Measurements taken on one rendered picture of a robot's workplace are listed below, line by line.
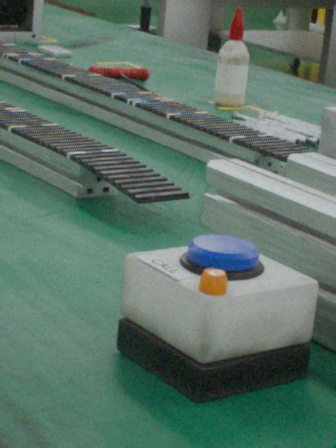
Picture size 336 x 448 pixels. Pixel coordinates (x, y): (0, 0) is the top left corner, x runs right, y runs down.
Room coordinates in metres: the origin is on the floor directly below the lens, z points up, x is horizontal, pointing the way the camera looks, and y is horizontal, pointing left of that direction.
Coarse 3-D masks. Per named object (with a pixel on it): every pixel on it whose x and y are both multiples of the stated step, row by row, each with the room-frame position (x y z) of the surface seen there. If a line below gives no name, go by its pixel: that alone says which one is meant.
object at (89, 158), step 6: (78, 156) 0.96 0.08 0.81; (84, 156) 0.96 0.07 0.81; (90, 156) 0.97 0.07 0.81; (96, 156) 0.97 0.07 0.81; (102, 156) 0.97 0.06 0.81; (108, 156) 0.98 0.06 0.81; (114, 156) 0.98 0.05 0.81; (120, 156) 0.98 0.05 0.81; (126, 156) 0.98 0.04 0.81; (78, 162) 0.95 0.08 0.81; (84, 162) 0.95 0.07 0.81; (90, 162) 0.95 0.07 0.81
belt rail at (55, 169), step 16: (0, 128) 1.06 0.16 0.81; (0, 144) 1.07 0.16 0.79; (16, 144) 1.04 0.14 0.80; (32, 144) 1.02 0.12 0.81; (16, 160) 1.04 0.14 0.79; (32, 160) 1.03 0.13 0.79; (48, 160) 0.99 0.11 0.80; (64, 160) 0.97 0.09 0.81; (48, 176) 0.99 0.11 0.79; (64, 176) 0.98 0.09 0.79; (80, 176) 0.96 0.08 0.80; (96, 176) 0.97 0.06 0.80; (80, 192) 0.96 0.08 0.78; (96, 192) 0.97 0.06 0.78; (112, 192) 0.98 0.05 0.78
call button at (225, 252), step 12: (192, 240) 0.64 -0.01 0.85; (204, 240) 0.64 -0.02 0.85; (216, 240) 0.64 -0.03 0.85; (228, 240) 0.64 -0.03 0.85; (240, 240) 0.64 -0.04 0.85; (192, 252) 0.63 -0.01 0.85; (204, 252) 0.62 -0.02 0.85; (216, 252) 0.62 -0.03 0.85; (228, 252) 0.62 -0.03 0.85; (240, 252) 0.62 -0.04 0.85; (252, 252) 0.63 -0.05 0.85; (204, 264) 0.62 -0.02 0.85; (216, 264) 0.62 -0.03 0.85; (228, 264) 0.62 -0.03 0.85; (240, 264) 0.62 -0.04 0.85; (252, 264) 0.62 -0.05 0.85
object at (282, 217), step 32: (224, 160) 0.79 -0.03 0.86; (288, 160) 0.82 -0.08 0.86; (320, 160) 0.82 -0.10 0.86; (224, 192) 0.78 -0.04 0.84; (256, 192) 0.74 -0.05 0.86; (288, 192) 0.72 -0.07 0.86; (320, 192) 0.72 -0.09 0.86; (224, 224) 0.76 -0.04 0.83; (256, 224) 0.73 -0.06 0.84; (288, 224) 0.73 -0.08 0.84; (320, 224) 0.69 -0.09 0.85; (288, 256) 0.71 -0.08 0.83; (320, 256) 0.69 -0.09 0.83; (320, 288) 0.70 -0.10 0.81; (320, 320) 0.68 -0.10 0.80
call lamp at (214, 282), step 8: (208, 272) 0.59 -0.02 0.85; (216, 272) 0.59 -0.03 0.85; (224, 272) 0.59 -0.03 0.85; (200, 280) 0.59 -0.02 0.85; (208, 280) 0.59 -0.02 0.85; (216, 280) 0.59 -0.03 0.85; (224, 280) 0.59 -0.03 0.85; (200, 288) 0.59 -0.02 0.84; (208, 288) 0.59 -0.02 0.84; (216, 288) 0.59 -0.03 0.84; (224, 288) 0.59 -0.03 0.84
